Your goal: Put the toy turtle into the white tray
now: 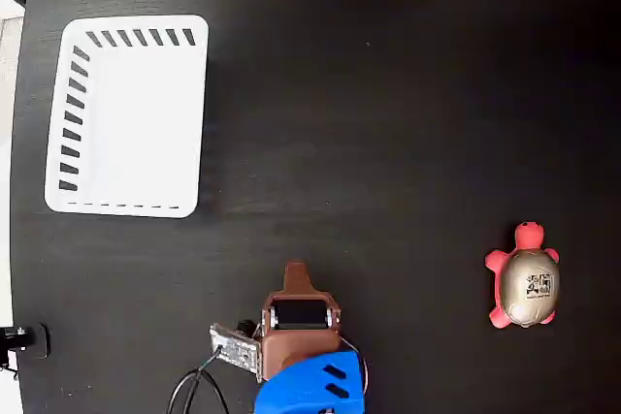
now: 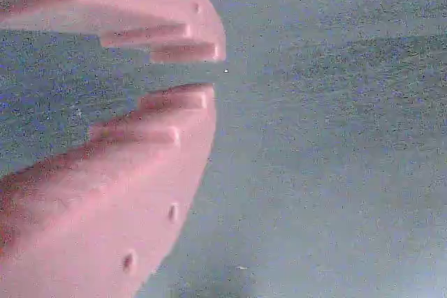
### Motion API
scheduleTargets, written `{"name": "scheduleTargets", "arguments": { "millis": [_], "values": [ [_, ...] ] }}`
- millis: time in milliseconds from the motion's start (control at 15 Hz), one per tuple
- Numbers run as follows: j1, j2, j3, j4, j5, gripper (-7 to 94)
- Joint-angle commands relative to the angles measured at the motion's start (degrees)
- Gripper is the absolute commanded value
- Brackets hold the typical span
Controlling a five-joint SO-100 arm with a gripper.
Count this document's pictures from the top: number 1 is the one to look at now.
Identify red turtle toy gold shell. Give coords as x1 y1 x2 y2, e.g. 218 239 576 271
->
484 221 561 330

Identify white plastic basket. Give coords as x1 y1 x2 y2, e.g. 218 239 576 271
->
43 14 210 219

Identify black table clamp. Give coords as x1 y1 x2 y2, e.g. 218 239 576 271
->
0 321 52 381

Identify bare camera circuit board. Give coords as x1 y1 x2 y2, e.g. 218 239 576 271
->
209 319 266 384

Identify thin servo wire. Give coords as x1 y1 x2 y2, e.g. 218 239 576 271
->
339 335 370 394

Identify black camera cable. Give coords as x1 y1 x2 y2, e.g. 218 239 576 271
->
166 345 230 414

